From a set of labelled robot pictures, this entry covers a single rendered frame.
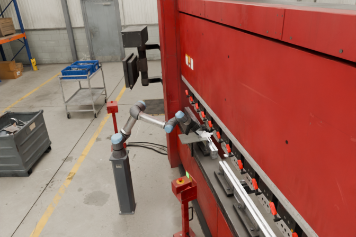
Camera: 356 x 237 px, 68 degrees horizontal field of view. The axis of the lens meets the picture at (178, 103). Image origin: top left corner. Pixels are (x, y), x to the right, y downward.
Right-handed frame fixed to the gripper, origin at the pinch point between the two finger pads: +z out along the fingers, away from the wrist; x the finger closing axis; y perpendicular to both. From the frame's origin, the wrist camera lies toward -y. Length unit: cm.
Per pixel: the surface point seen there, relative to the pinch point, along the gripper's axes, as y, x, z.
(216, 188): -13, -63, 7
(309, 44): 77, -138, -87
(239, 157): 21, -83, -19
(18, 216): -225, 48, -60
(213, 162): -5.3, -29.5, 13.1
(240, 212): -7, -95, 8
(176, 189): -43, -43, -4
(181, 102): 3, 85, 0
